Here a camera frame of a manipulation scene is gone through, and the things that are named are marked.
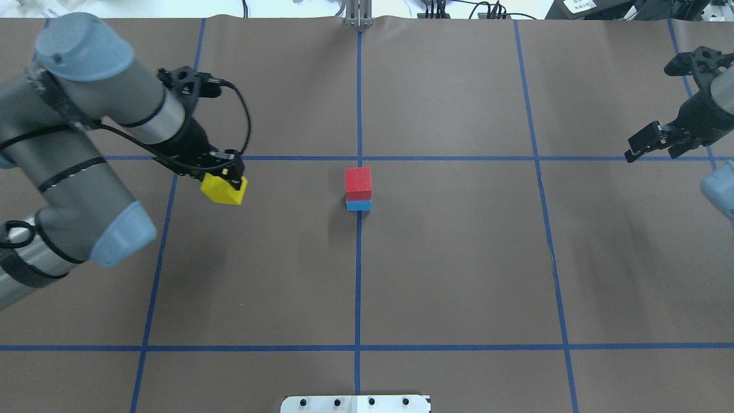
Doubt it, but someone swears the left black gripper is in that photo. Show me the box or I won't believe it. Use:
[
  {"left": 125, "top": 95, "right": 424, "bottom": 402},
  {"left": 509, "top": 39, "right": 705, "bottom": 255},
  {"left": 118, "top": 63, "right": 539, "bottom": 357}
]
[{"left": 153, "top": 117, "right": 245, "bottom": 189}]

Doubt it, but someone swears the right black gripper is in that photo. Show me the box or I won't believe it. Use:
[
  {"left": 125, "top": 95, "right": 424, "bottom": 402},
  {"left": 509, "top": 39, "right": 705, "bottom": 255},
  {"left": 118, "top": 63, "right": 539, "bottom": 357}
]
[{"left": 624, "top": 91, "right": 733, "bottom": 163}]

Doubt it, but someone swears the yellow wooden block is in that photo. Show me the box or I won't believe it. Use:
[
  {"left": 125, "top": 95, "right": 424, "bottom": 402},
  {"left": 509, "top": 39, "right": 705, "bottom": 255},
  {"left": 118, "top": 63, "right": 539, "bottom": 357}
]
[{"left": 200, "top": 173, "right": 248, "bottom": 205}]

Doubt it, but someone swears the red wooden block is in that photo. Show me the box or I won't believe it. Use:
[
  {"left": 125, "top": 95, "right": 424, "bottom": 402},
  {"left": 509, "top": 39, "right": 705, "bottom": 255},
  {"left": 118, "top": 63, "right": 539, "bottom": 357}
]
[{"left": 344, "top": 167, "right": 373, "bottom": 202}]

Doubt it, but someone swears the blue wooden block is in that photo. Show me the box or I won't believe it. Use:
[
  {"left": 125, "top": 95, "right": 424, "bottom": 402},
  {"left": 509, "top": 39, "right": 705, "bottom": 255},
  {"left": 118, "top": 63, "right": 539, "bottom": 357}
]
[{"left": 346, "top": 200, "right": 372, "bottom": 212}]

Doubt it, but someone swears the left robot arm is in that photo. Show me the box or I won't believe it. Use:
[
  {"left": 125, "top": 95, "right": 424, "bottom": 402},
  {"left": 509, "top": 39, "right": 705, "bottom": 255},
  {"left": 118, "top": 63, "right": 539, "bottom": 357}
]
[{"left": 2, "top": 11, "right": 252, "bottom": 309}]

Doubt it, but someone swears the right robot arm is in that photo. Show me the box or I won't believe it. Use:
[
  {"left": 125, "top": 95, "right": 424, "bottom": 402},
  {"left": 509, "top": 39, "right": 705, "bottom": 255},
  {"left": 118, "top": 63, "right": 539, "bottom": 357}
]
[{"left": 624, "top": 48, "right": 733, "bottom": 223}]

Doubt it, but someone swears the brown paper table cover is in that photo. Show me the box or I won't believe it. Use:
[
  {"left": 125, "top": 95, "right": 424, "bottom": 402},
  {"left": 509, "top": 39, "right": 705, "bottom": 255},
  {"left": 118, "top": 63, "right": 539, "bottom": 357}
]
[{"left": 2, "top": 16, "right": 732, "bottom": 412}]

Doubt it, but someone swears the white mounting plate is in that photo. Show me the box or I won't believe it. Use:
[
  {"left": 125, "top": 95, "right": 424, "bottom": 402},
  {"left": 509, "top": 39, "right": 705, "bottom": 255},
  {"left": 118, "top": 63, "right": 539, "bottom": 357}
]
[{"left": 280, "top": 394, "right": 432, "bottom": 412}]

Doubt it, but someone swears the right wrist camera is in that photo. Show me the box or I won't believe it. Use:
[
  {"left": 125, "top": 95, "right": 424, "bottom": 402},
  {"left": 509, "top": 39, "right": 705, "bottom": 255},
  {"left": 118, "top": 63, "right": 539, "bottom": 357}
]
[{"left": 663, "top": 46, "right": 733, "bottom": 81}]

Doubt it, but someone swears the aluminium frame post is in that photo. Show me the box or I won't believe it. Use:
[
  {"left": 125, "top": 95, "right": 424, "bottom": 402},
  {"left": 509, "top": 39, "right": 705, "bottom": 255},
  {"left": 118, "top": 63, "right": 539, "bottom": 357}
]
[{"left": 339, "top": 0, "right": 374, "bottom": 29}]

